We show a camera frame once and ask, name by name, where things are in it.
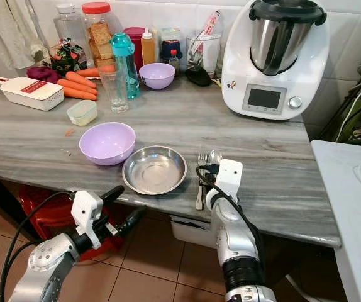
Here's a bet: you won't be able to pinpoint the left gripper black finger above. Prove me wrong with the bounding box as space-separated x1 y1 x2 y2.
116 206 150 237
99 185 126 204

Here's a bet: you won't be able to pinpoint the silver spoon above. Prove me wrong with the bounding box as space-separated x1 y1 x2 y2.
207 148 224 168

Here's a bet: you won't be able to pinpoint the silver fork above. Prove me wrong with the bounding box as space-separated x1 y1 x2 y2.
194 153 209 211

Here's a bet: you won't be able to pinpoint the white plastic bin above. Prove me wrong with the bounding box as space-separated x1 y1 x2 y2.
169 215 216 248

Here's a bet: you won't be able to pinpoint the stainless steel bowl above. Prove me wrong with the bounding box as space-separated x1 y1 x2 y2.
122 146 188 196

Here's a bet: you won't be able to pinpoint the large purple plastic bowl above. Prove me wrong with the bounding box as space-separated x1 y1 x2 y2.
79 122 136 167

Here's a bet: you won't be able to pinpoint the small lidded plastic container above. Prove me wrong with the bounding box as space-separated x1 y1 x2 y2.
67 99 99 127

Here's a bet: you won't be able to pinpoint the clear drinking glass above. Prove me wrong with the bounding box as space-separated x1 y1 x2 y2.
99 65 129 114

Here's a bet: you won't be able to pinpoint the small black object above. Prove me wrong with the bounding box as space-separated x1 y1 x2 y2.
184 66 213 87

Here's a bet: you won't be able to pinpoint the orange carrot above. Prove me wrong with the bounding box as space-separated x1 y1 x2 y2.
57 79 99 95
62 87 99 101
74 66 116 78
64 70 99 89

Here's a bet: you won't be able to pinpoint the small purple plastic bowl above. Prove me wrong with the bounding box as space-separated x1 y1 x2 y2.
138 62 177 91

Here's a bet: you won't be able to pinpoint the white food processor steel jug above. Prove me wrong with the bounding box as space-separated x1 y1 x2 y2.
220 0 331 121

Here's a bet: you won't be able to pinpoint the white translucent jug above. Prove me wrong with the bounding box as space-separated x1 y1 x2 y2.
186 31 223 77

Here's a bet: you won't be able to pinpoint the small red capped bottle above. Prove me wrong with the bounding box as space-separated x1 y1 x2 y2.
169 48 181 69

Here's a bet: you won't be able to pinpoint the white vegetable slicer red blade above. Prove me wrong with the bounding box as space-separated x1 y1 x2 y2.
0 74 65 112

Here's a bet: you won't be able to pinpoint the orange sauce bottle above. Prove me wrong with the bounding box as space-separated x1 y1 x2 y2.
141 30 157 66

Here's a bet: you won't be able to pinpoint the glass jar dark contents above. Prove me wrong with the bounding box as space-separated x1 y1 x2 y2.
158 27 185 67

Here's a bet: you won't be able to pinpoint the purple vegetable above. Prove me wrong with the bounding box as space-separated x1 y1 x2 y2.
26 65 61 84

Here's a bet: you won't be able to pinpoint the dark floral packet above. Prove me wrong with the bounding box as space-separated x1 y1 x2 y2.
50 38 87 77

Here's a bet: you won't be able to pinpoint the teal water bottle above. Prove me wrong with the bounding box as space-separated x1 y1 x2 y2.
111 32 140 99

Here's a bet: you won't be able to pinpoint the red and white packet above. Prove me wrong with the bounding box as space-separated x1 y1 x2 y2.
196 9 225 64

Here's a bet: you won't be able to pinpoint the white side table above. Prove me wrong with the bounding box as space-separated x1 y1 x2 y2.
310 139 361 302

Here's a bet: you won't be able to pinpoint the red canister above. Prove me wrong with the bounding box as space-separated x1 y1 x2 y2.
123 26 147 64

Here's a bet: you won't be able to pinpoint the red lidded cracker jar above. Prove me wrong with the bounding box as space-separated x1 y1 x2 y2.
82 1 116 69

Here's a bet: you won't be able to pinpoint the green bag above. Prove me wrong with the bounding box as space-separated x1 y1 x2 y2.
319 81 361 146

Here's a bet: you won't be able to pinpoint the clear plastic bottle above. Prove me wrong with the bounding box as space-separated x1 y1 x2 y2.
53 3 86 48

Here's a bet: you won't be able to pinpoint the beige hanging towel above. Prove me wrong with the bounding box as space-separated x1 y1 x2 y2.
0 0 44 70

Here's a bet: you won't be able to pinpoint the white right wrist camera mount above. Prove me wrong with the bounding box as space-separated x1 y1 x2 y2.
208 159 245 210

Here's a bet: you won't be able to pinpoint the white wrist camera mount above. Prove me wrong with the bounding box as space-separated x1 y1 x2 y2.
70 190 105 250
208 159 245 210

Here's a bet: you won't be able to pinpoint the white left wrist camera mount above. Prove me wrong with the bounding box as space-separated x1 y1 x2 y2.
70 190 105 250

